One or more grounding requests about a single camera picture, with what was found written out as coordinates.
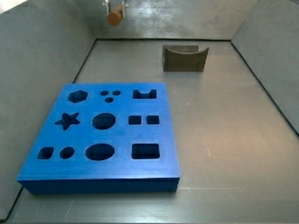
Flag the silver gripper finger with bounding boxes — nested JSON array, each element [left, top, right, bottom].
[[122, 0, 130, 8], [103, 0, 111, 13]]

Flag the brown wooden cylinder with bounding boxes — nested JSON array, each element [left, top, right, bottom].
[[107, 3, 124, 26]]

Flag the dark grey cradle stand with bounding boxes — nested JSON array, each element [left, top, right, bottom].
[[163, 45, 210, 72]]

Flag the blue foam shape-sorter block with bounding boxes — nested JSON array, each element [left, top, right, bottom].
[[16, 83, 180, 194]]

